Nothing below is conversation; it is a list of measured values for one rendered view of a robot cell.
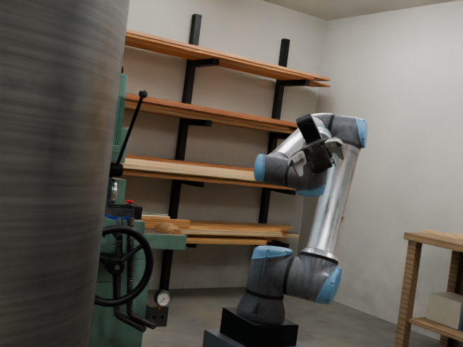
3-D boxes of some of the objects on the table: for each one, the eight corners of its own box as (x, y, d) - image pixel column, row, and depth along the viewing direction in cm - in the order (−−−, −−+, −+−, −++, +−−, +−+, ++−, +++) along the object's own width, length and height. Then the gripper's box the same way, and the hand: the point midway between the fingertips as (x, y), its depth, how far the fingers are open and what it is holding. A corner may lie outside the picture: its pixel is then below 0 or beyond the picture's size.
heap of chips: (165, 234, 242) (165, 224, 242) (150, 228, 254) (151, 219, 254) (184, 235, 247) (186, 226, 246) (170, 228, 259) (171, 220, 258)
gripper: (355, 150, 179) (359, 163, 160) (293, 175, 183) (290, 191, 164) (344, 123, 178) (347, 133, 158) (282, 149, 182) (277, 162, 163)
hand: (314, 153), depth 161 cm, fingers open, 14 cm apart
